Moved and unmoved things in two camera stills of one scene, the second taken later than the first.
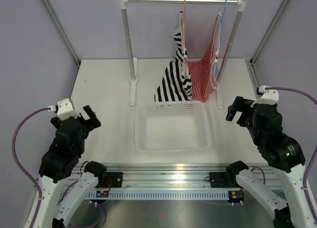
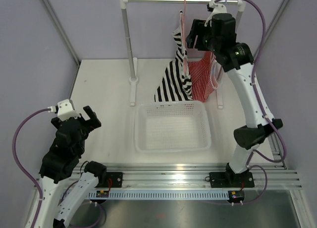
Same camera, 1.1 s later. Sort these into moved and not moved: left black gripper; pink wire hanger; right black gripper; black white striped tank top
Moved: right black gripper
Not moved: pink wire hanger; left black gripper; black white striped tank top
